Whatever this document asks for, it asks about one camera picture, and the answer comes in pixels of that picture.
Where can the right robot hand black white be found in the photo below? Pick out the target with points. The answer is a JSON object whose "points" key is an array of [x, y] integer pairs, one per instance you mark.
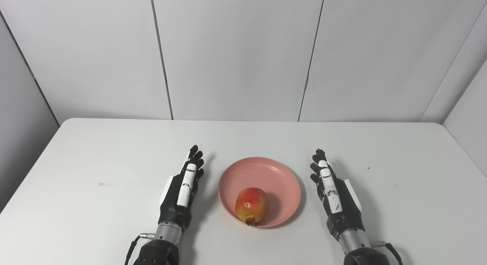
{"points": [[344, 215]]}

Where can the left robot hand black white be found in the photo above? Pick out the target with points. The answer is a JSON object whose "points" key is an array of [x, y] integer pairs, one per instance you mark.
{"points": [[173, 208]]}

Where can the pink round plate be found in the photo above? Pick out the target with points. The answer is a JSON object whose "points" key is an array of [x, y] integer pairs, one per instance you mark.
{"points": [[274, 181]]}

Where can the red yellow apple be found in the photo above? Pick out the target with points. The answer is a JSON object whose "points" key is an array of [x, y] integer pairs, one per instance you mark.
{"points": [[252, 204]]}

